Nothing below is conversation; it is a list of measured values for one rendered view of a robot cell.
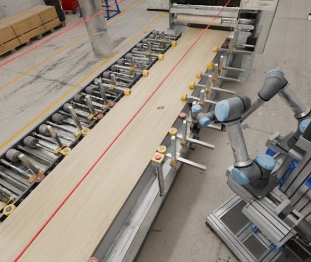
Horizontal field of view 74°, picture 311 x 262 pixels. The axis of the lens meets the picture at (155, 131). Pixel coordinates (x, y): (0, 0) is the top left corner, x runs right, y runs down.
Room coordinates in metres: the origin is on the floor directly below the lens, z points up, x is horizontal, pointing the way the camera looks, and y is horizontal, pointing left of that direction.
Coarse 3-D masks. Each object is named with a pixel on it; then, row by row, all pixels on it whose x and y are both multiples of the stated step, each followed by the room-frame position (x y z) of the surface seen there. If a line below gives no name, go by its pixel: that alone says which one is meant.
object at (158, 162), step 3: (156, 153) 0.89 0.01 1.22; (159, 153) 0.89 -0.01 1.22; (153, 156) 0.87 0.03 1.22; (162, 156) 0.86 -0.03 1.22; (153, 159) 0.85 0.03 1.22; (156, 159) 0.84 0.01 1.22; (159, 159) 0.84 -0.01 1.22; (162, 159) 0.84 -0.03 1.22; (153, 162) 0.84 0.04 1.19; (156, 162) 0.83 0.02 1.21; (159, 162) 0.82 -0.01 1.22; (156, 165) 0.83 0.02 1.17; (159, 165) 0.82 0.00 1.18
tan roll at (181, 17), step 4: (180, 16) 4.04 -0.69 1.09; (184, 16) 4.01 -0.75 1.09; (188, 16) 3.97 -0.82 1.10; (192, 16) 3.94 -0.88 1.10; (196, 16) 3.91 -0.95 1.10; (200, 16) 3.87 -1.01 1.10; (204, 16) 3.85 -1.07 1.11; (208, 16) 3.82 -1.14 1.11; (180, 20) 4.03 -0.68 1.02; (184, 20) 3.99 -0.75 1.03; (188, 20) 3.94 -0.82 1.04; (192, 20) 3.91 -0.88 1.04; (196, 20) 3.87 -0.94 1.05; (200, 20) 3.83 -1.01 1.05; (204, 20) 3.80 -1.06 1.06; (208, 20) 3.76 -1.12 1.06; (212, 20) 3.72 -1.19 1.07; (216, 20) 3.69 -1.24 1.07; (220, 20) 3.66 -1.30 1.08; (224, 20) 3.67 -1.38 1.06; (216, 24) 3.70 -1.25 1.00; (220, 24) 3.66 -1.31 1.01
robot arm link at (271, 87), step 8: (272, 80) 1.16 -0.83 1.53; (264, 88) 1.14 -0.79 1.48; (272, 88) 1.12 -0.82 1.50; (280, 88) 1.13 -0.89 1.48; (256, 96) 1.17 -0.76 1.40; (264, 96) 1.11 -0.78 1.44; (272, 96) 1.10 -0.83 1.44; (256, 104) 1.13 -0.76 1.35; (248, 112) 1.15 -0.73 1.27; (240, 120) 1.18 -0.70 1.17
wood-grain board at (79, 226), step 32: (192, 32) 3.74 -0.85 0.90; (160, 64) 2.72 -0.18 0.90; (192, 64) 2.62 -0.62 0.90; (128, 96) 2.05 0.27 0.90; (160, 96) 1.98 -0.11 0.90; (96, 128) 1.55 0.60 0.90; (128, 128) 1.50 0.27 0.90; (160, 128) 1.45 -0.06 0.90; (64, 160) 1.18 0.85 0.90; (96, 160) 1.14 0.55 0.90; (128, 160) 1.10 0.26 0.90; (32, 192) 0.89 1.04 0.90; (64, 192) 0.86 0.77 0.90; (96, 192) 0.83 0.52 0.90; (128, 192) 0.79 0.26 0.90; (32, 224) 0.63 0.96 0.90; (64, 224) 0.61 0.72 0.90; (96, 224) 0.58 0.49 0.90; (0, 256) 0.44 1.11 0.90; (32, 256) 0.42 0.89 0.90; (64, 256) 0.40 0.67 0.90
